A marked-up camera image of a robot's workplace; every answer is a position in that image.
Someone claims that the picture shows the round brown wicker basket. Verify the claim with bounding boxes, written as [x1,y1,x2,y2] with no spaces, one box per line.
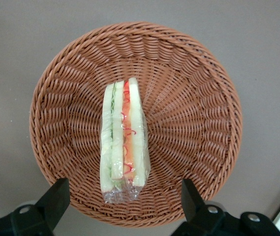
[29,21,243,228]

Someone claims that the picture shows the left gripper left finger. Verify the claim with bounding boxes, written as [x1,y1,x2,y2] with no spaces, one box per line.
[9,177,70,236]

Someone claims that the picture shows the plastic-wrapped triangle sandwich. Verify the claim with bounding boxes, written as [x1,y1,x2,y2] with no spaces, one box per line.
[99,77,150,204]

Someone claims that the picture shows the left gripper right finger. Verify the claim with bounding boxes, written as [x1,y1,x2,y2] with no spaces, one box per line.
[176,178,227,236]

